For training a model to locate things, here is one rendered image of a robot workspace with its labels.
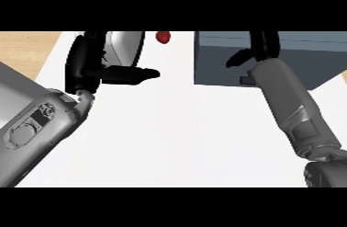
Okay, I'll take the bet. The dark grey drawer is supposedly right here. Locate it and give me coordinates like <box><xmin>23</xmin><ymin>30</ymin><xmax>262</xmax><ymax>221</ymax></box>
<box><xmin>193</xmin><ymin>30</ymin><xmax>347</xmax><ymax>91</ymax></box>

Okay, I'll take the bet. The silver metal appliance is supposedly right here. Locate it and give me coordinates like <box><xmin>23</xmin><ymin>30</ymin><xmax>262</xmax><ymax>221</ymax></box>
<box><xmin>98</xmin><ymin>30</ymin><xmax>146</xmax><ymax>69</ymax></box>

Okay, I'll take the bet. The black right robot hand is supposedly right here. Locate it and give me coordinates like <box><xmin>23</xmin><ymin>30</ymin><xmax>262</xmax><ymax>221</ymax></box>
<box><xmin>224</xmin><ymin>30</ymin><xmax>281</xmax><ymax>69</ymax></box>

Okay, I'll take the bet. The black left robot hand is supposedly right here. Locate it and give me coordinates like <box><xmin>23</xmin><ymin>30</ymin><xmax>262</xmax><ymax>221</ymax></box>
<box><xmin>63</xmin><ymin>30</ymin><xmax>160</xmax><ymax>96</ymax></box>

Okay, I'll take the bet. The red can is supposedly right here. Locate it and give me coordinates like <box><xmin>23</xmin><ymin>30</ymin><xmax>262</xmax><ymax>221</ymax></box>
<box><xmin>154</xmin><ymin>30</ymin><xmax>172</xmax><ymax>45</ymax></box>

